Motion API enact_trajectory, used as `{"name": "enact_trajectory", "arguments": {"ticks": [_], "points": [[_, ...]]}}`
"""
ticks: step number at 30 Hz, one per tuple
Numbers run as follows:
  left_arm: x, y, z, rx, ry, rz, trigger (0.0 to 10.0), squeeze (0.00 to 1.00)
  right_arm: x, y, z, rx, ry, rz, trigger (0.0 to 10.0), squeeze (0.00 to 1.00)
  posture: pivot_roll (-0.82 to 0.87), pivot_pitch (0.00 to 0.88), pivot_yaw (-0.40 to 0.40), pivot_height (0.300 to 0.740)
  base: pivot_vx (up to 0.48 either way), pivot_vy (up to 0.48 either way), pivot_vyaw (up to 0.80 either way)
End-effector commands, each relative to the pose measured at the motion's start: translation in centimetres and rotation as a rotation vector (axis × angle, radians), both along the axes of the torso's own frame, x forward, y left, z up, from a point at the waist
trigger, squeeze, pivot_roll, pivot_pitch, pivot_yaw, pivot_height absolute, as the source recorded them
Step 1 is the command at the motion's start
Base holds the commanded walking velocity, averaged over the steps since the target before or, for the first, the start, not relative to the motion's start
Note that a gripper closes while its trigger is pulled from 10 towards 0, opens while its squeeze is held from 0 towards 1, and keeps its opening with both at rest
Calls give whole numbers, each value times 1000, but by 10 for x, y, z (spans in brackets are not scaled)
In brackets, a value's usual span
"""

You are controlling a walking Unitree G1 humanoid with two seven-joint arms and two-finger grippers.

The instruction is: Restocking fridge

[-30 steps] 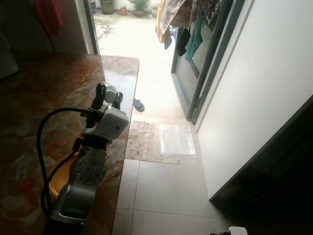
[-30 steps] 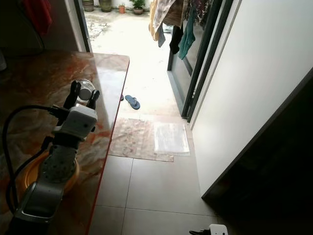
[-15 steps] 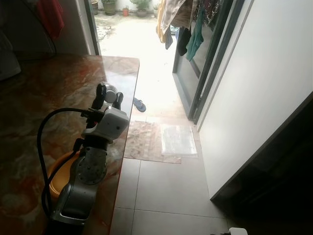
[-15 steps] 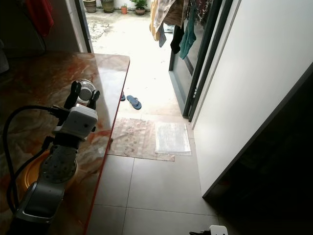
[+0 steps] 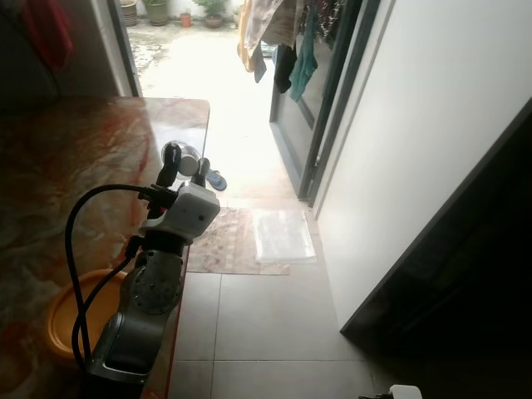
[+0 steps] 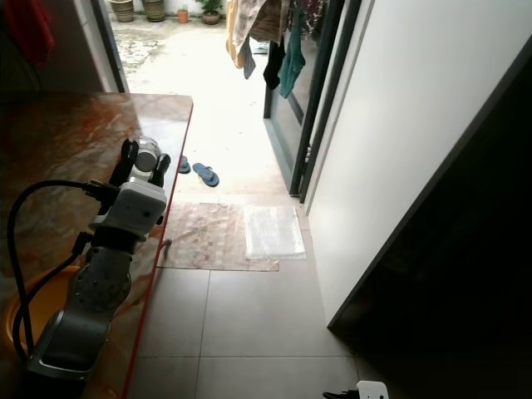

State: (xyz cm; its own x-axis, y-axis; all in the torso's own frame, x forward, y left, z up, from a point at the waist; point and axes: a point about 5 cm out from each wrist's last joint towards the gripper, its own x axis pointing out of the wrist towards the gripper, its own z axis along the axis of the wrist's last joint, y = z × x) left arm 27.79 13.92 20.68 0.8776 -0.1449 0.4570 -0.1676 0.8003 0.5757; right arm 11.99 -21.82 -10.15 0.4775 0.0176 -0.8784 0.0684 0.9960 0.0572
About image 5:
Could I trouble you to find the beige hanging garment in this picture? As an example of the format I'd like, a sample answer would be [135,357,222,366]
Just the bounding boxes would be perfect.
[236,0,300,75]

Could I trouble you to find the black hanging sock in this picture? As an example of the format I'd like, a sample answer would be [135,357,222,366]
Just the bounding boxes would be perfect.
[273,42,298,95]

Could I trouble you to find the white floor cloth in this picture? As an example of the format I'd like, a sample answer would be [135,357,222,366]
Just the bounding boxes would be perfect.
[251,208,318,266]

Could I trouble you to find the brown patterned door mat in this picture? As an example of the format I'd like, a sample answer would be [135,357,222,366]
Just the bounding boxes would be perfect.
[186,207,293,276]

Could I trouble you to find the dark framed sliding door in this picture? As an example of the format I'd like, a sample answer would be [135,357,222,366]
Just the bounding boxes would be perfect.
[268,0,386,205]

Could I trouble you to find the red hanging cloth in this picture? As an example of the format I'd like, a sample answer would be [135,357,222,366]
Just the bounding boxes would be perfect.
[20,0,75,75]

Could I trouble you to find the white fridge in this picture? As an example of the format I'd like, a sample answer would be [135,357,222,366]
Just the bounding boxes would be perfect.
[315,0,532,360]

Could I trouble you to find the brown ribbed plant pot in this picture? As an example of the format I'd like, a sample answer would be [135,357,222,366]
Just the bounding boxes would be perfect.
[120,0,139,27]

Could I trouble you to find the white door frame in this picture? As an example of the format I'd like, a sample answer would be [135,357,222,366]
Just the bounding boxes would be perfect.
[86,0,143,100]

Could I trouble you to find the dark green plant pot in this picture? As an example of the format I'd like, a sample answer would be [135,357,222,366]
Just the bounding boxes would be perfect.
[145,0,170,27]

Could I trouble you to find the blue slipper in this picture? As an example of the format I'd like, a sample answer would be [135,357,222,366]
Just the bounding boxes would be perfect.
[206,170,228,192]

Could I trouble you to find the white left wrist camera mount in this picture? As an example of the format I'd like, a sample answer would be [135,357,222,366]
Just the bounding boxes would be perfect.
[143,183,222,244]

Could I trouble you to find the grey pot with green plant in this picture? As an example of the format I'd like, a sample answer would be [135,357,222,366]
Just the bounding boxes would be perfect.
[195,0,229,29]

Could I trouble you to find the orange plastic basin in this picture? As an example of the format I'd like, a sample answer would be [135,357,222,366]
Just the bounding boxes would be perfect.
[45,268,131,363]

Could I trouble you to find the small silver can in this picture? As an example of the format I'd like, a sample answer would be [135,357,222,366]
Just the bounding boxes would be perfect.
[171,141,203,177]

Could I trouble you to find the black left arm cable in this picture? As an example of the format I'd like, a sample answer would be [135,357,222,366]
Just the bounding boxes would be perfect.
[64,184,177,371]

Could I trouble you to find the grey blue hanging cloth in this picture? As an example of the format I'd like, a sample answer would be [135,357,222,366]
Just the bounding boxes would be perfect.
[251,46,268,83]

